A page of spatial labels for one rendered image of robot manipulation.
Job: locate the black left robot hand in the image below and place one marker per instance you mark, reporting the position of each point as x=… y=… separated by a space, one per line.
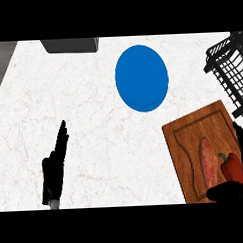
x=55 y=169

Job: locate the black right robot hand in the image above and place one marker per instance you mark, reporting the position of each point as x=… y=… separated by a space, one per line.
x=230 y=191

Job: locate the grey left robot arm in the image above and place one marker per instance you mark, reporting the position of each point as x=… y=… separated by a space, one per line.
x=54 y=204

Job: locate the pink sweet potato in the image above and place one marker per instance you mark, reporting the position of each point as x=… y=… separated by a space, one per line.
x=208 y=163

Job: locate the brown wooden cutting board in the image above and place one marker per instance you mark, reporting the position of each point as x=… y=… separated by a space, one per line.
x=188 y=144

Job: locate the red bell pepper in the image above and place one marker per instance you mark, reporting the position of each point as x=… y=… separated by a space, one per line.
x=233 y=168

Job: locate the dark grey box appliance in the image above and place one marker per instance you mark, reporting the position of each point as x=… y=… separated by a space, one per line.
x=71 y=45

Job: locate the blue round plate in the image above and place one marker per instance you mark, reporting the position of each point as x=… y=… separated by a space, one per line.
x=142 y=78

